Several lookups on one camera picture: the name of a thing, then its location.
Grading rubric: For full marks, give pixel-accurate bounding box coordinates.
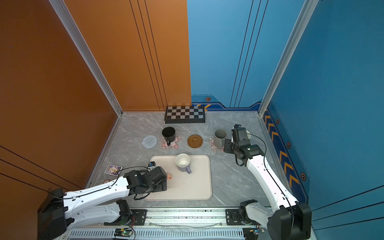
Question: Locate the grey mug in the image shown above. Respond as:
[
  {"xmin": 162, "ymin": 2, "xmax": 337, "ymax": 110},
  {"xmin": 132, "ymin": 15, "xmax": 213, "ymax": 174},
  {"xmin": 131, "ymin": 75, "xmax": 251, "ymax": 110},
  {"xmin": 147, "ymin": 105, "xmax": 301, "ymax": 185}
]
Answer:
[{"xmin": 213, "ymin": 129, "xmax": 227, "ymax": 149}]

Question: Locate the pink flower coaster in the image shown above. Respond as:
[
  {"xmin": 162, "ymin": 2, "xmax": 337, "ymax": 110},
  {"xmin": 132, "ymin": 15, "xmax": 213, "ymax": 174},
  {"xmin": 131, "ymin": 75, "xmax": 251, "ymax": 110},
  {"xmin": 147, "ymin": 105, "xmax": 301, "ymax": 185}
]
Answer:
[
  {"xmin": 160, "ymin": 136, "xmax": 182, "ymax": 150},
  {"xmin": 209, "ymin": 138, "xmax": 224, "ymax": 152}
]

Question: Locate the light blue woven coaster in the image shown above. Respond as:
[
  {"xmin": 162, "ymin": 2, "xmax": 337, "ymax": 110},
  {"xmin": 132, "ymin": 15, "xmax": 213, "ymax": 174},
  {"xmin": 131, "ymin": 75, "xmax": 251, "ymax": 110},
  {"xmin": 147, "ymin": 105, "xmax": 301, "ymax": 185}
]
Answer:
[{"xmin": 142, "ymin": 135, "xmax": 158, "ymax": 149}]

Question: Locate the brown wooden round coaster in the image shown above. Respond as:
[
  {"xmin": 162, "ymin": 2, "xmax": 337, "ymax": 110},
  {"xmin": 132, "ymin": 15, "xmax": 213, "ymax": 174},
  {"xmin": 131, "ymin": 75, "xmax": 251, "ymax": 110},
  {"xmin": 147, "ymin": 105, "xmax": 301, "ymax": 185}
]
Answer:
[{"xmin": 188, "ymin": 135, "xmax": 204, "ymax": 149}]

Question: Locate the black mug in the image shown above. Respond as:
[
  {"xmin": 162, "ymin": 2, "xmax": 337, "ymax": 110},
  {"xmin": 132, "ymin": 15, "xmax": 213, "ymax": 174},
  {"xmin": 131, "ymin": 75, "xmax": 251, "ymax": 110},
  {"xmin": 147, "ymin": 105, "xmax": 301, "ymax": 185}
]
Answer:
[{"xmin": 162, "ymin": 127, "xmax": 176, "ymax": 146}]

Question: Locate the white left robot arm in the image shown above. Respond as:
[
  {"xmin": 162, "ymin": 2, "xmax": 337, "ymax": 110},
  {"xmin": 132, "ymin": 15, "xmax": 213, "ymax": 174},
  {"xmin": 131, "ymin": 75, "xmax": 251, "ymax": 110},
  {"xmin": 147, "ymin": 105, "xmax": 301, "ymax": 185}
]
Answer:
[{"xmin": 37, "ymin": 167, "xmax": 167, "ymax": 240}]

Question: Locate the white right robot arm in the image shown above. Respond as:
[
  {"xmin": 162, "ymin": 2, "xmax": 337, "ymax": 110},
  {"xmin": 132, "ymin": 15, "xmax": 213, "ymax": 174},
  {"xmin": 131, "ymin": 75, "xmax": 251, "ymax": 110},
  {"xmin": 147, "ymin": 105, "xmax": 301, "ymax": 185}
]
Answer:
[{"xmin": 224, "ymin": 139, "xmax": 312, "ymax": 240}]

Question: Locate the purple playing card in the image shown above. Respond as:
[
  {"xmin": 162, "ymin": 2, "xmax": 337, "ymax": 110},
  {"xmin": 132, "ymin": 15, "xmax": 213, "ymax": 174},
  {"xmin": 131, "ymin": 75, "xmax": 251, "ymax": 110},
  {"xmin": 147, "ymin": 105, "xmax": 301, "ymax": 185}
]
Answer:
[{"xmin": 104, "ymin": 164, "xmax": 123, "ymax": 176}]

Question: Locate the white lavender mug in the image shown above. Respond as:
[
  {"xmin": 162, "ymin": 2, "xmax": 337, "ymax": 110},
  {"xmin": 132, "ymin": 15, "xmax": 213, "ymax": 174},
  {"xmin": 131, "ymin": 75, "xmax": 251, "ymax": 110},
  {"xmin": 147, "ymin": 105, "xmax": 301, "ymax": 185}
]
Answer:
[{"xmin": 175, "ymin": 154, "xmax": 192, "ymax": 174}]

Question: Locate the green circuit board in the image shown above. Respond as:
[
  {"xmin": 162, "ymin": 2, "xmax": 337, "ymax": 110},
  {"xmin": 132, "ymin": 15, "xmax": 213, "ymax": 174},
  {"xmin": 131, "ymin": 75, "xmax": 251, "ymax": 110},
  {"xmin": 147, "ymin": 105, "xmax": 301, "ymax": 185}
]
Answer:
[{"xmin": 114, "ymin": 228, "xmax": 135, "ymax": 240}]

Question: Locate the beige serving tray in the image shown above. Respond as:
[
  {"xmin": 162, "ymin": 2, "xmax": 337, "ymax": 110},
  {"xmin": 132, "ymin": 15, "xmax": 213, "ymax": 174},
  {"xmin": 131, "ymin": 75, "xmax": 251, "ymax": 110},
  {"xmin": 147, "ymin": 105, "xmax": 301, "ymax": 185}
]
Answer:
[{"xmin": 146, "ymin": 155, "xmax": 212, "ymax": 201}]

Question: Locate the black white chessboard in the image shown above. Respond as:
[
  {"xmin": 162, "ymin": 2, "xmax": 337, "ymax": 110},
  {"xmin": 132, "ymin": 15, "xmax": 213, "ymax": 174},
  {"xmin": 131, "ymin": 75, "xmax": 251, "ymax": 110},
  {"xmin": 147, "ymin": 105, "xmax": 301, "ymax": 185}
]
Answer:
[{"xmin": 165, "ymin": 106, "xmax": 206, "ymax": 124}]

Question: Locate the small right circuit board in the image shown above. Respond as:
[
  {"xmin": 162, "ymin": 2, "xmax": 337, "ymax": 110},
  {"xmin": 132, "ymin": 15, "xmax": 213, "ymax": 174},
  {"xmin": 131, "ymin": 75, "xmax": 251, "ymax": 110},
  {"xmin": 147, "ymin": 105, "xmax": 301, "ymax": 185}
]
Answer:
[{"xmin": 243, "ymin": 228, "xmax": 264, "ymax": 240}]

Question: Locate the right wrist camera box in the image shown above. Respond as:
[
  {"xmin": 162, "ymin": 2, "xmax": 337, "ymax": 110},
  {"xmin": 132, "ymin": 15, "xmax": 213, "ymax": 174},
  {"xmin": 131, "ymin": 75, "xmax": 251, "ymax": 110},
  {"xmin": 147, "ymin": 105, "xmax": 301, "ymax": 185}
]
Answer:
[{"xmin": 231, "ymin": 124, "xmax": 250, "ymax": 143}]

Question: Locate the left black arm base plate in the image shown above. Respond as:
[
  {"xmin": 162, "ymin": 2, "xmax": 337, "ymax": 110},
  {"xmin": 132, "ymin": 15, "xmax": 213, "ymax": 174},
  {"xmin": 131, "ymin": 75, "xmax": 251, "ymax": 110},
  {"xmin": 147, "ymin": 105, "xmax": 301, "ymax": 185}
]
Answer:
[{"xmin": 104, "ymin": 210, "xmax": 147, "ymax": 227}]

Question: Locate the aluminium front rail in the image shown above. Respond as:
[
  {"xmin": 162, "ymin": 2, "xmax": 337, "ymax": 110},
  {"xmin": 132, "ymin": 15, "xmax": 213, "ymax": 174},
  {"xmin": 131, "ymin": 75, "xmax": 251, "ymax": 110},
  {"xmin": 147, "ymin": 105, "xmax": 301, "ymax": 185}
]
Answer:
[{"xmin": 58, "ymin": 207, "xmax": 271, "ymax": 240}]

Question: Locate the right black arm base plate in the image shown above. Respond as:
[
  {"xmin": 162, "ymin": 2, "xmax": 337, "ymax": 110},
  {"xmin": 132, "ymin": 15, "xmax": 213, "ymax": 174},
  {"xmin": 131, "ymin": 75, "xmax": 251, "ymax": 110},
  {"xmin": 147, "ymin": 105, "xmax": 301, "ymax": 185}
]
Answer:
[{"xmin": 225, "ymin": 209, "xmax": 247, "ymax": 226}]

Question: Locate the aluminium right corner post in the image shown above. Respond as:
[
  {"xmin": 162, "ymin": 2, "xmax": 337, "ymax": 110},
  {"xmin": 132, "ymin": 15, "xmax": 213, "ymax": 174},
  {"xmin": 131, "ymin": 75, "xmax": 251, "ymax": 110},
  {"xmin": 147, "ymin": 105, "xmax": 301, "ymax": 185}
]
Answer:
[{"xmin": 258, "ymin": 0, "xmax": 319, "ymax": 117}]

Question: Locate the aluminium corner post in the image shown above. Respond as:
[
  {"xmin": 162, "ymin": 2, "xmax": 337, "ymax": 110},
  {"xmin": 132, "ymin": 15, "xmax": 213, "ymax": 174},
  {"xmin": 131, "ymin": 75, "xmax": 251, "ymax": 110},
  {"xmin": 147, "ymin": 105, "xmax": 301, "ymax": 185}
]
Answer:
[
  {"xmin": 258, "ymin": 0, "xmax": 319, "ymax": 117},
  {"xmin": 49, "ymin": 0, "xmax": 124, "ymax": 117}
]

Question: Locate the aluminium left corner post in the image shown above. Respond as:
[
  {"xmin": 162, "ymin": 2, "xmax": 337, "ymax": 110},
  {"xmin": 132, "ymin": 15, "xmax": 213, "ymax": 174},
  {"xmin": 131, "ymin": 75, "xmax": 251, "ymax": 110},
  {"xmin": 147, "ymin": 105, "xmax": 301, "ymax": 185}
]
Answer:
[{"xmin": 49, "ymin": 0, "xmax": 124, "ymax": 117}]

